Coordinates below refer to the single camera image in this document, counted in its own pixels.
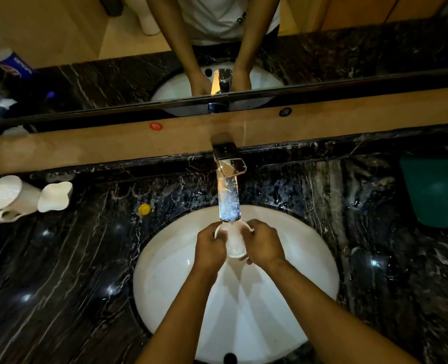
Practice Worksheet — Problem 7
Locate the person's left hand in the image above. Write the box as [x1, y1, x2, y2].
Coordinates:
[193, 221, 228, 276]

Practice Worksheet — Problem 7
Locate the person's right hand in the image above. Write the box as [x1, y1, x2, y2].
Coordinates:
[241, 218, 287, 266]

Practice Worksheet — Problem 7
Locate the small white cup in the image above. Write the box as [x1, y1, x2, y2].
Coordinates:
[214, 219, 254, 259]

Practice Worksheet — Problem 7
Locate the chrome faucet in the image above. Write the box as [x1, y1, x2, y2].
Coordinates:
[210, 133, 247, 223]

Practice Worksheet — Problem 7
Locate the green rectangular mat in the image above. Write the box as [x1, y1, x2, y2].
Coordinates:
[400, 157, 448, 229]

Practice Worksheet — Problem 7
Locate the person's left forearm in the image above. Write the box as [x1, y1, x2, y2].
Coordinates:
[134, 261, 217, 364]

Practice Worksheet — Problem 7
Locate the person's right forearm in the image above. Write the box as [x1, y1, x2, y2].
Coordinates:
[265, 257, 421, 364]

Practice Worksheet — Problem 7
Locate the white oval sink basin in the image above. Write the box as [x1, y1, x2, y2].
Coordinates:
[132, 204, 340, 364]

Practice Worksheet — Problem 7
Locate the white flower-shaped dish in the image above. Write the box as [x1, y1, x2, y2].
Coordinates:
[37, 181, 74, 213]

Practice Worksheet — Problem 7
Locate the white ceramic lidded mug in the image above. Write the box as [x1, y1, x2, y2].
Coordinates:
[0, 175, 42, 224]

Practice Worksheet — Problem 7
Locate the black-framed wall mirror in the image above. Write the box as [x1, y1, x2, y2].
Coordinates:
[0, 0, 448, 139]

